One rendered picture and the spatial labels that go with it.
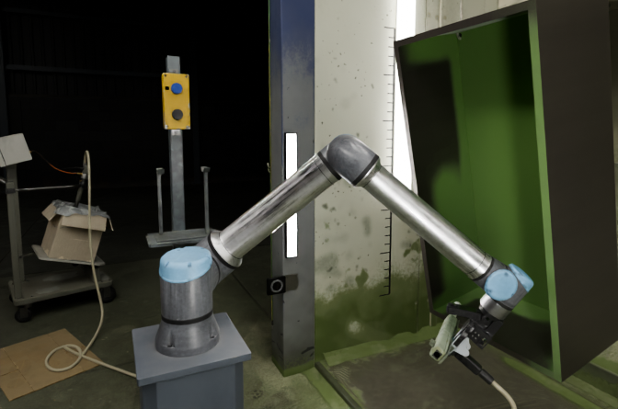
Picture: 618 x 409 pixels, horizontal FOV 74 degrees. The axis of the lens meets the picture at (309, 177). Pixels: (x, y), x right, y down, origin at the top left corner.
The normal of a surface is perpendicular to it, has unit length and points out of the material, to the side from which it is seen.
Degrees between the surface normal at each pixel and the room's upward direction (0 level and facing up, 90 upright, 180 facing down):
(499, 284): 93
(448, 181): 90
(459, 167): 90
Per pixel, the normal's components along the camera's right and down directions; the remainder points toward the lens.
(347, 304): 0.43, 0.09
